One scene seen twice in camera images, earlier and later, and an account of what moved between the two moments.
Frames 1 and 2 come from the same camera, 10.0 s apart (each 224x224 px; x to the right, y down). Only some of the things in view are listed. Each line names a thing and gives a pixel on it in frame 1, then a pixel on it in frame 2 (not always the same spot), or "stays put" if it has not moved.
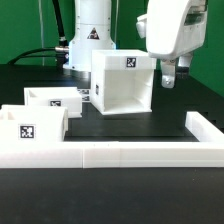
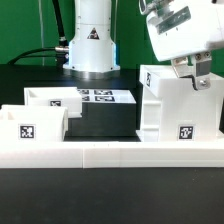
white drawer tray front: x=33 y=123 stays put
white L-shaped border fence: x=206 y=153 stays put
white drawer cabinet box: x=122 y=81 -> x=172 y=109
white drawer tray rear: x=60 y=97 stays put
